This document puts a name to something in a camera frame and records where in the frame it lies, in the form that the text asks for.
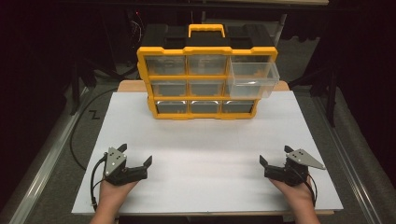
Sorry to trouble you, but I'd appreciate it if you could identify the set of closed clear drawers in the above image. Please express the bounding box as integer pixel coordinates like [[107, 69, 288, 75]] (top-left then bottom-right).
[[144, 54, 257, 115]]

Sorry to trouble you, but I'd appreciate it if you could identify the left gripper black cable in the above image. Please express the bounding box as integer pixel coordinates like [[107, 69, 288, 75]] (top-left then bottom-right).
[[90, 154, 109, 213]]

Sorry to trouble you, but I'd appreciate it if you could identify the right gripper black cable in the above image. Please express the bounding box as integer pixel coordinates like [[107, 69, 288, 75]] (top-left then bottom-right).
[[290, 167, 318, 208]]

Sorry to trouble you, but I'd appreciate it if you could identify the pulled-out clear plastic drawer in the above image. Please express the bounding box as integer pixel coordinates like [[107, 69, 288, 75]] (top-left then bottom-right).
[[226, 61, 281, 101]]

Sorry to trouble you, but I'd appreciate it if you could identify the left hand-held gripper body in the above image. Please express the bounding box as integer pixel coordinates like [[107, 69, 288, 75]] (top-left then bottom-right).
[[104, 147, 149, 187]]

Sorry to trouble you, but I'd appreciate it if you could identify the person's left hand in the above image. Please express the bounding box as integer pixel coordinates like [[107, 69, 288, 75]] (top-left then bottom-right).
[[99, 178, 140, 210]]

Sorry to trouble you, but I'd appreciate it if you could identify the long black floor cable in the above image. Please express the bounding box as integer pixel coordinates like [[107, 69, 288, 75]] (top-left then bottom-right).
[[69, 88, 120, 172]]

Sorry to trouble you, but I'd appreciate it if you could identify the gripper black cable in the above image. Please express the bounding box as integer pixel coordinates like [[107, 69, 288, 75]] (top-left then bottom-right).
[[90, 154, 109, 213], [290, 167, 318, 208]]

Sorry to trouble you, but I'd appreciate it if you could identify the person's right hand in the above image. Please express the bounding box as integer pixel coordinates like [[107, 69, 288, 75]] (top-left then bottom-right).
[[268, 175, 316, 212]]

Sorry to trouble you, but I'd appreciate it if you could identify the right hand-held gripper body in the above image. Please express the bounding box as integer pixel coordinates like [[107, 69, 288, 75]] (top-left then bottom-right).
[[263, 147, 327, 188]]

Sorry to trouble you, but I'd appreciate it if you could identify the yellow black organizer cabinet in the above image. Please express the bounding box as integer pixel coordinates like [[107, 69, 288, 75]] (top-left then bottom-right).
[[136, 23, 279, 121]]

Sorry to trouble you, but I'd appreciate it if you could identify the white board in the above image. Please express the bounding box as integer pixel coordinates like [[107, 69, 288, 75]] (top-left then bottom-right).
[[71, 90, 345, 216]]

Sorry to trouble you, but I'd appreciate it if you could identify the black metal stand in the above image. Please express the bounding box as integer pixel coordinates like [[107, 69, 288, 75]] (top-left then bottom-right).
[[68, 46, 139, 117], [288, 60, 340, 128]]

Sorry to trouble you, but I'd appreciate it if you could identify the metal floor rail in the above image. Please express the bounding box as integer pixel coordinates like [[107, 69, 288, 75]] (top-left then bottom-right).
[[311, 95, 386, 224], [0, 86, 92, 224]]

